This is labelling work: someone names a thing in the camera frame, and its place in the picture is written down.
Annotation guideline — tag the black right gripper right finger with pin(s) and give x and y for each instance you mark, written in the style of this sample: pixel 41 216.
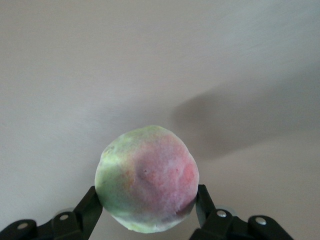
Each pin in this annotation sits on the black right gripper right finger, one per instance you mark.
pixel 207 215

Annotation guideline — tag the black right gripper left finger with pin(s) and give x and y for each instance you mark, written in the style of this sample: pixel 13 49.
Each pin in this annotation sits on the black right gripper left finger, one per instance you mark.
pixel 85 215

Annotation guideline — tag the yellow-green and pink peach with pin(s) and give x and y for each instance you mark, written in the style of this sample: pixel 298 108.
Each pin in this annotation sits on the yellow-green and pink peach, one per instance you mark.
pixel 145 180

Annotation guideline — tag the brown table mat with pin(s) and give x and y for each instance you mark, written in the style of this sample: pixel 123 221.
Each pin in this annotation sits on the brown table mat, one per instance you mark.
pixel 100 62

